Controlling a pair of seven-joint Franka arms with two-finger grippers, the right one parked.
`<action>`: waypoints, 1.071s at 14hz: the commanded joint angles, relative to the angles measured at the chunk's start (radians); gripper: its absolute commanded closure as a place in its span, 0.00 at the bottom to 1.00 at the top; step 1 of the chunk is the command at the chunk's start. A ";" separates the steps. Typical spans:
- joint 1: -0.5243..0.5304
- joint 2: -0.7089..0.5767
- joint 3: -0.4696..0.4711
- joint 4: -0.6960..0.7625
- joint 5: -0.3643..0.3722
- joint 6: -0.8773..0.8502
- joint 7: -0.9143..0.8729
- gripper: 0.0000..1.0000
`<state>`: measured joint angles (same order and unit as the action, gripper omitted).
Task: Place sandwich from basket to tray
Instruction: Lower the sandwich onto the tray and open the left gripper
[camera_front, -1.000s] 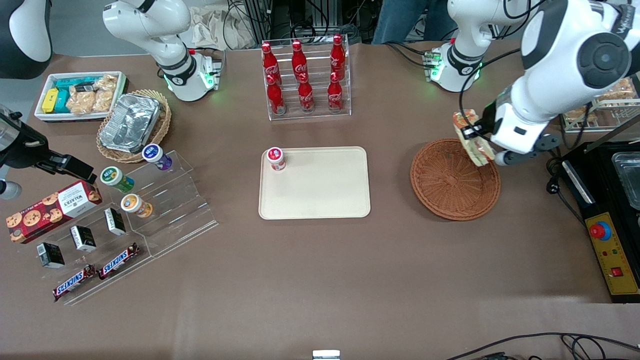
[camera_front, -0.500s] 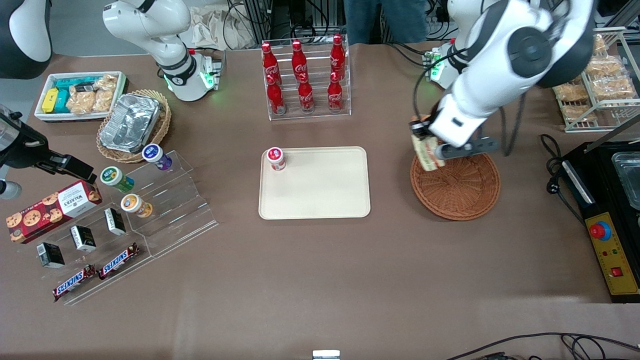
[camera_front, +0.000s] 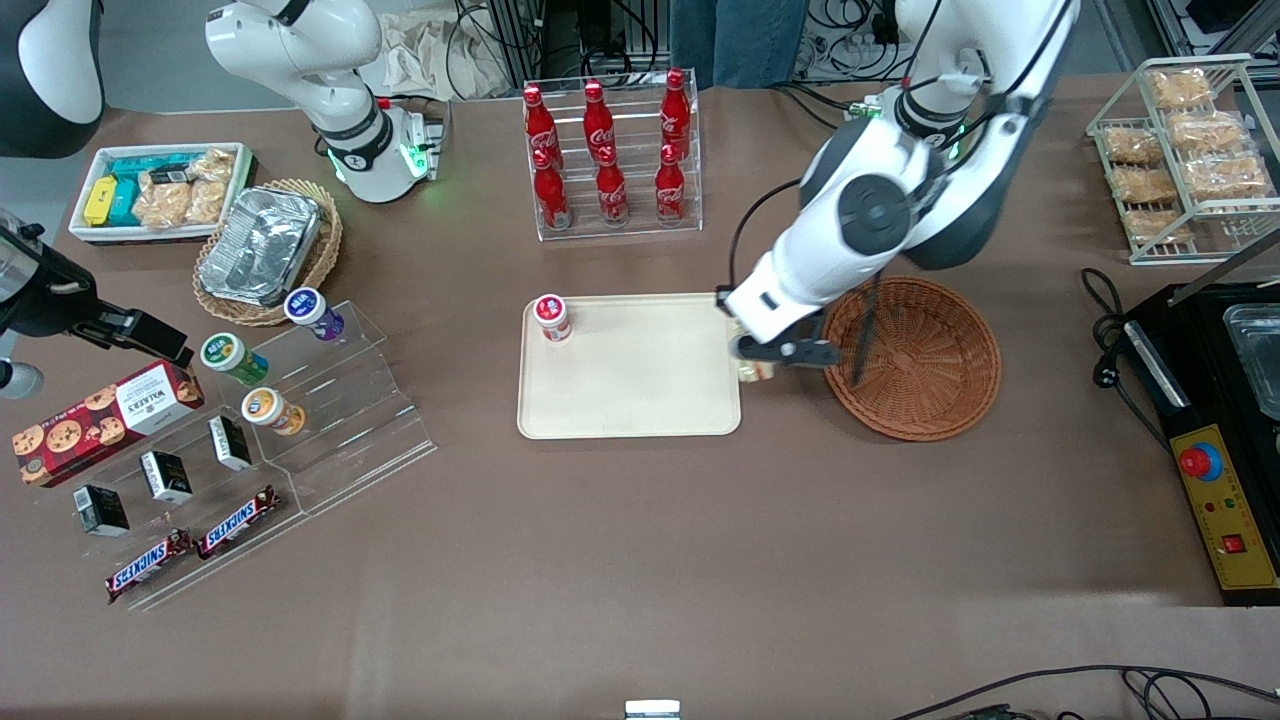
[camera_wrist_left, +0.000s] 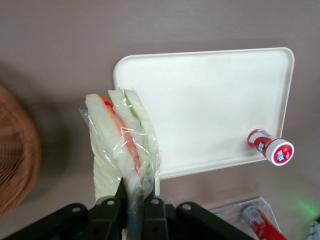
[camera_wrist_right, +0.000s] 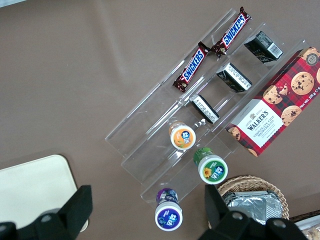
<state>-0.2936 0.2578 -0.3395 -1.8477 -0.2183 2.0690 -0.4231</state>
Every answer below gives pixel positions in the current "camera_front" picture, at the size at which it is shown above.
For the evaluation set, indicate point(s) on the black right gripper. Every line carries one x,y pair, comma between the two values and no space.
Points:
52,308

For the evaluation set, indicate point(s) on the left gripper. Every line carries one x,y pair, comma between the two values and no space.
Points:
724,296

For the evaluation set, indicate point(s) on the triangular sandwich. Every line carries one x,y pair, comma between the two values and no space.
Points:
760,372

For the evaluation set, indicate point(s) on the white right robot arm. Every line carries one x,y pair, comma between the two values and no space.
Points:
300,50

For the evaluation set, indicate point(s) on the brown round wicker basket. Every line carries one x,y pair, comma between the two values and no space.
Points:
930,370

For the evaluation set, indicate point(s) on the aluminium foil tray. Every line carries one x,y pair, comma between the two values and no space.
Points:
260,245

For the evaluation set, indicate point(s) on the beige plastic tray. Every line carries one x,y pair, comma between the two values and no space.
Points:
630,380

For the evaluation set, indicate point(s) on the tan oval wicker basket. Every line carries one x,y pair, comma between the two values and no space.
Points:
325,260

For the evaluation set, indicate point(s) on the green yogurt cup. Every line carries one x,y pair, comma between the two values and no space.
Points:
228,355

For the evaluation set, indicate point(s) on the red cookie box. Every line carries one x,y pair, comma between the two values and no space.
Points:
100,420

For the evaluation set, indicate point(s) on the white plastic bin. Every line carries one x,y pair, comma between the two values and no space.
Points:
85,235

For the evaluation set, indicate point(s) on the small black carton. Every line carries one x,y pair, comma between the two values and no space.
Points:
167,478
102,512
231,443

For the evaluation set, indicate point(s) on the clear bag of crackers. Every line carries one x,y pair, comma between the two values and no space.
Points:
160,205
212,185

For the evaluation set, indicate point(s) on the orange yogurt cup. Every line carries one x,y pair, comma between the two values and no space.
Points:
268,408

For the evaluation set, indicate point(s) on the yellow small box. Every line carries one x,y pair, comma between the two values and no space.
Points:
101,200

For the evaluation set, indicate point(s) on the purple yogurt cup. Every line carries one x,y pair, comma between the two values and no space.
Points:
310,310

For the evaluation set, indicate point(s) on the teal snack box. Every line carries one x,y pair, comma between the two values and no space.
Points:
130,175

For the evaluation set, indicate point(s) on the clear acrylic bottle rack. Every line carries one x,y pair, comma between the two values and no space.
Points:
640,225

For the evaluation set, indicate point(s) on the snickers chocolate bar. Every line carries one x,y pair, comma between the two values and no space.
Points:
238,522
148,566

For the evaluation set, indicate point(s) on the red cola bottle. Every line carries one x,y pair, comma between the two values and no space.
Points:
552,195
612,190
676,110
540,125
598,120
670,188

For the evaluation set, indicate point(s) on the clear acrylic stepped display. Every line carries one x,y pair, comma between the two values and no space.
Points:
350,430

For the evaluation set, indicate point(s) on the red-lidded white cup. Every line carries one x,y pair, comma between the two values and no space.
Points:
552,315

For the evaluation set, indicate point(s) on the standing person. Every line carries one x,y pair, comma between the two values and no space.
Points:
740,40

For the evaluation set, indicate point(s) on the clear bag of pastry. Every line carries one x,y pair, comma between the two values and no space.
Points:
1158,227
1225,178
1205,132
1133,146
1180,88
1145,185

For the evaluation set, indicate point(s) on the crumpled beige paper bag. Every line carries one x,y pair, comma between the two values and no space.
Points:
430,60

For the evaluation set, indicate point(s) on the black table appliance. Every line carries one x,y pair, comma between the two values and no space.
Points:
1215,400

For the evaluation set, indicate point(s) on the yellow emergency stop box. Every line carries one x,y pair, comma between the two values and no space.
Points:
1225,510

